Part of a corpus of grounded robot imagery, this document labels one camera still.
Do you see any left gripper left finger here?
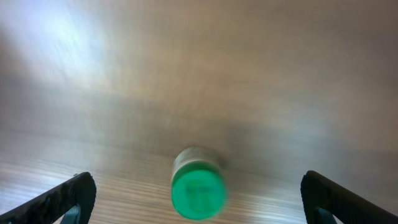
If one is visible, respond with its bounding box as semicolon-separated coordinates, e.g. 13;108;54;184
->
1;172;96;224

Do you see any green lid jar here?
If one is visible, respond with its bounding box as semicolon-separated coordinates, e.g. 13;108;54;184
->
170;146;228;221

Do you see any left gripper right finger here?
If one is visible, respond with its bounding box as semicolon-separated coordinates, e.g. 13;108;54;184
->
300;170;397;224

